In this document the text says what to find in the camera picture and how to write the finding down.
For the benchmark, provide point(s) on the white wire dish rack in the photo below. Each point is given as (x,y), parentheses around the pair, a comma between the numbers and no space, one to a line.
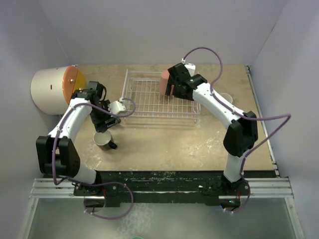
(143,89)

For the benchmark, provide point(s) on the black faceted mug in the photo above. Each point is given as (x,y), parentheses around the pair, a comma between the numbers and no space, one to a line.
(104,140)

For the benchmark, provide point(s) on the round cream drawer cabinet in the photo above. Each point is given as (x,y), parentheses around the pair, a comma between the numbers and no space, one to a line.
(51,89)

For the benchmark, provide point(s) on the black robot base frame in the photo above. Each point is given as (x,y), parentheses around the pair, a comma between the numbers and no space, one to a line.
(172,187)

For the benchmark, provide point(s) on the light blue mug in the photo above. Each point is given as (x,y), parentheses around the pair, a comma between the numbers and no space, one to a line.
(227,97)

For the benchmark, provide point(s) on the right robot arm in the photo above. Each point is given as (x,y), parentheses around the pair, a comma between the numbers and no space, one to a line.
(241,134)

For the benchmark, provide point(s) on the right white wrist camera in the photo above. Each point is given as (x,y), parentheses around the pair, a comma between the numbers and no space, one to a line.
(189,66)

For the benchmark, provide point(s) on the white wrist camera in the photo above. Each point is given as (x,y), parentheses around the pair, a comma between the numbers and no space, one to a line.
(117,107)
(189,66)

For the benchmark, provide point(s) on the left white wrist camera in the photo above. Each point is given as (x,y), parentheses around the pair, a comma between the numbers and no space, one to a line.
(117,107)

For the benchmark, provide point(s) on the pink tumbler cup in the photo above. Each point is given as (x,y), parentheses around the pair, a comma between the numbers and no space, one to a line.
(163,82)

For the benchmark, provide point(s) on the aluminium frame rails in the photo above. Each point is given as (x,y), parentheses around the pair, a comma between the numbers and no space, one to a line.
(168,145)

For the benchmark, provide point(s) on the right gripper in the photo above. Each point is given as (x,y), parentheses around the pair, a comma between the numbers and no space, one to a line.
(169,89)

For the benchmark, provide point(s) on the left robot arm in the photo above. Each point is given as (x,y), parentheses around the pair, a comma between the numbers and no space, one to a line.
(56,152)

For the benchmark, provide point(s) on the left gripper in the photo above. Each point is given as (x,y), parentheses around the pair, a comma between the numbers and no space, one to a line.
(102,128)

